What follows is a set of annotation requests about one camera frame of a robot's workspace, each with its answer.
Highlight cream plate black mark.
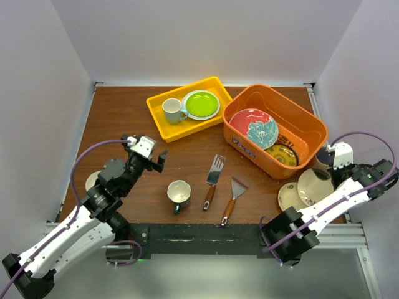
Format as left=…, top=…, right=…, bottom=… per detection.
left=297, top=168, right=334, bottom=206

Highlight yellow patterned plate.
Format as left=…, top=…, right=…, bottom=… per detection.
left=265, top=143, right=299, bottom=167

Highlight red and teal plate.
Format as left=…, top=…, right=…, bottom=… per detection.
left=229, top=108, right=279, bottom=150

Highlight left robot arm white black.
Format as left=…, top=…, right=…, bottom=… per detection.
left=1, top=135, right=168, bottom=298

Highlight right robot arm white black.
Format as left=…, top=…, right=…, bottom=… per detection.
left=259, top=159, right=398, bottom=265

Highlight orange plastic dish bin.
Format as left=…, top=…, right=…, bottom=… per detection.
left=222, top=84, right=328, bottom=179

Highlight beige purple cup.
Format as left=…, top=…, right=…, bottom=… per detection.
left=315, top=146, right=334, bottom=171

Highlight yellow plastic tray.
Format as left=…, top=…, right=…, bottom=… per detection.
left=146, top=76, right=232, bottom=143

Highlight small white dish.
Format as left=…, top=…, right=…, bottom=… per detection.
left=85, top=171, right=100, bottom=191

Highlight light blue mug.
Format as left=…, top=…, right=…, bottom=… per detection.
left=162, top=98, right=188, bottom=125

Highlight cream plate small motifs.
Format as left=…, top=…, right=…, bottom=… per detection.
left=277, top=182, right=307, bottom=211

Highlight lime green plate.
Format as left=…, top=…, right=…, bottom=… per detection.
left=185, top=92, right=219, bottom=117

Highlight white scalloped plate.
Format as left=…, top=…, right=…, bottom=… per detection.
left=182, top=90, right=221, bottom=120

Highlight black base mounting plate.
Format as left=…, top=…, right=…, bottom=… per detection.
left=117, top=223, right=274, bottom=259

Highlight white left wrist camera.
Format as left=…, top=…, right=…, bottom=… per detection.
left=127, top=135, right=156, bottom=161

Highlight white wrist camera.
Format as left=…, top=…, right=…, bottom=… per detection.
left=127, top=135, right=156, bottom=161
left=326, top=141, right=353, bottom=170

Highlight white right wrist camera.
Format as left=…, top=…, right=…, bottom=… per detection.
left=326, top=141, right=353, bottom=170

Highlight white cup green handle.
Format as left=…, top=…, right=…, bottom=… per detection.
left=167, top=180, right=191, bottom=215

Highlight slotted spatula wooden handle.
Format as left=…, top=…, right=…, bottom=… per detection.
left=203, top=154, right=226, bottom=211

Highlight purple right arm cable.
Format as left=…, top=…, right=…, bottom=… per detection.
left=260, top=131, right=396, bottom=268

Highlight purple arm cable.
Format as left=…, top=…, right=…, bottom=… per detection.
left=0, top=139, right=143, bottom=299
left=260, top=131, right=396, bottom=268

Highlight solid spatula wooden handle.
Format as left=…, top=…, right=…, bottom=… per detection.
left=221, top=176, right=252, bottom=227

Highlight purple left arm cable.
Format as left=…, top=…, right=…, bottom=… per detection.
left=0, top=139, right=143, bottom=299

